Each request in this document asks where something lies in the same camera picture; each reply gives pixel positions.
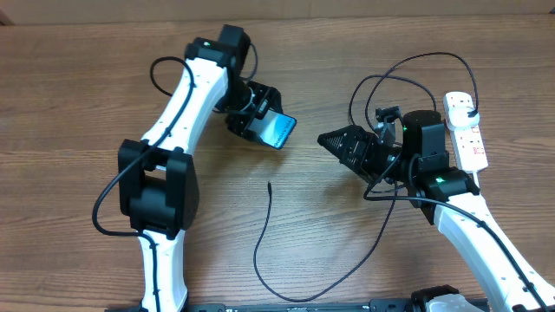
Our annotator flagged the black samsung smartphone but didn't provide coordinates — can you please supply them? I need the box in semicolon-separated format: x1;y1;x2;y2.
248;110;297;150

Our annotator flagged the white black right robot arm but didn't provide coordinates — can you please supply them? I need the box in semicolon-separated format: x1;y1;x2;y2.
317;109;554;311

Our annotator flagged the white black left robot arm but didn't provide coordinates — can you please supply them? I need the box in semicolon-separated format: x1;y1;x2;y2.
118;25;297;311

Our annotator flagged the white charger plug adapter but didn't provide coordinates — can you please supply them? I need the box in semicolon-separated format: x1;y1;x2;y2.
446;107;480;131

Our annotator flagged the white power strip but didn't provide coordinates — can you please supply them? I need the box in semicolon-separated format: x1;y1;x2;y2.
442;91;488;173

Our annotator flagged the black charger cable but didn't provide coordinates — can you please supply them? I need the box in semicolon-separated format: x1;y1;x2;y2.
252;51;480;303

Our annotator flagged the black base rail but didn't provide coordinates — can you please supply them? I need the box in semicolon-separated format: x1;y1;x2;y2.
103;283;491;312

